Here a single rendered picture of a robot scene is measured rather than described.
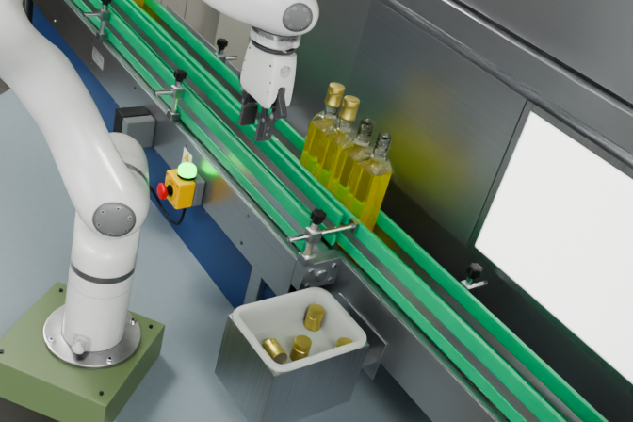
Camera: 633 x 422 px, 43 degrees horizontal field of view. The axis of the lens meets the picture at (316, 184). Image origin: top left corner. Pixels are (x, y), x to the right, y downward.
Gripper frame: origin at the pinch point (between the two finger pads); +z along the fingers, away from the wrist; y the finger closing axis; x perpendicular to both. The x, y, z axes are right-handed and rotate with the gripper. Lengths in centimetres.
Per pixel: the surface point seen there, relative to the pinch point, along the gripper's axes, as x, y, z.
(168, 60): -24, 77, 27
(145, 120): -12, 62, 35
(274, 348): -2.0, -18.2, 38.7
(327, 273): -21.0, -7.0, 34.2
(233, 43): -144, 226, 97
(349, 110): -28.9, 8.1, 4.7
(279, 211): -16.6, 7.6, 27.6
